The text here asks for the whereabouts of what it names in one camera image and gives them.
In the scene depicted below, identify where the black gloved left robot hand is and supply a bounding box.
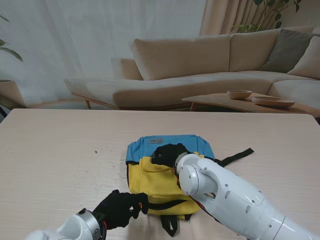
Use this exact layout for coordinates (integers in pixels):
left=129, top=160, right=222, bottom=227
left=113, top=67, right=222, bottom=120
left=92, top=189, right=150, bottom=230

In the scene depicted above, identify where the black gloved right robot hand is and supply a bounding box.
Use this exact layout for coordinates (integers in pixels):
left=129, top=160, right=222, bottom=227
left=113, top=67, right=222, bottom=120
left=150, top=143, right=191, bottom=169

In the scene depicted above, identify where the blue and yellow school bag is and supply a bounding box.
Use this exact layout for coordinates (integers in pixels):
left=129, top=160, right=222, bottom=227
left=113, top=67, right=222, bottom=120
left=125, top=134, right=255, bottom=238

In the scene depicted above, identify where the wooden coffee table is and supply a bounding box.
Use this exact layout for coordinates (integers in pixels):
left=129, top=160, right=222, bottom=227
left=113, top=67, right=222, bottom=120
left=181, top=91, right=320, bottom=118

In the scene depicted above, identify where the small wooden bowl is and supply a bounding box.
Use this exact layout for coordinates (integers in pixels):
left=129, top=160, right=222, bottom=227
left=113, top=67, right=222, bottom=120
left=226, top=89, right=253, bottom=100

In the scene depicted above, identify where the beige sofa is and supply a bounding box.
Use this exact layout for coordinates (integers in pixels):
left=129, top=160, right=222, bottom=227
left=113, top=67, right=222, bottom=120
left=64, top=24, right=320, bottom=111

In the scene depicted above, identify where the wide shallow wooden bowl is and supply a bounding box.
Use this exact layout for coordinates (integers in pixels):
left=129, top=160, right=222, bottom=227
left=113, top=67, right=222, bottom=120
left=251, top=96, right=296, bottom=108

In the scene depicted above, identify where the beige curtain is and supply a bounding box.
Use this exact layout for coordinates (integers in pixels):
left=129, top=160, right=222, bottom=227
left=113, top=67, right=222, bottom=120
left=199, top=0, right=320, bottom=37

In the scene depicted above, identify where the tall green leafy plant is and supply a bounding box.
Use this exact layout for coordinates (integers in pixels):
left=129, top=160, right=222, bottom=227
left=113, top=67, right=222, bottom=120
left=231, top=0, right=303, bottom=33

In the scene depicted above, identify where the white sheer curtain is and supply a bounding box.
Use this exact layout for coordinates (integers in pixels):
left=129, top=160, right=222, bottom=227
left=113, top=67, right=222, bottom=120
left=0, top=0, right=207, bottom=108

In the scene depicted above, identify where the grey cushion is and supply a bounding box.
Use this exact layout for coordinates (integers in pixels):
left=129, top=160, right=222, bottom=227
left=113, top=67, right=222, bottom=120
left=261, top=28, right=315, bottom=74

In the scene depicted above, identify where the light wooden planter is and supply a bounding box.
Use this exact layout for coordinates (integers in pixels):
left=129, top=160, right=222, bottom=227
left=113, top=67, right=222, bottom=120
left=0, top=79, right=26, bottom=109

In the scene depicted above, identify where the beige cushion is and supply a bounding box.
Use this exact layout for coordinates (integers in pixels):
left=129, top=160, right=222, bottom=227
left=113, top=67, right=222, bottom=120
left=287, top=35, right=320, bottom=80

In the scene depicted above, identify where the variegated leaf plant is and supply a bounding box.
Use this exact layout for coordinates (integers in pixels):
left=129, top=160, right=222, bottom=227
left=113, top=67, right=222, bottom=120
left=0, top=15, right=24, bottom=63

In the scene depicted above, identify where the red black left arm cable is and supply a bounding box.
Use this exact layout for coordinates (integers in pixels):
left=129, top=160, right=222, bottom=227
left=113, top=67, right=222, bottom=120
left=98, top=214, right=109, bottom=240

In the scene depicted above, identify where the red black arm cable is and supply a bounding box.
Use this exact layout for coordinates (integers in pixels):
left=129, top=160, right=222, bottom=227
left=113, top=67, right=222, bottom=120
left=98, top=214, right=109, bottom=240
left=174, top=167, right=221, bottom=223

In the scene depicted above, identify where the red black right arm cable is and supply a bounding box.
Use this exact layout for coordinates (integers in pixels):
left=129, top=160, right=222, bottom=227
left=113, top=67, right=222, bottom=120
left=174, top=167, right=221, bottom=223

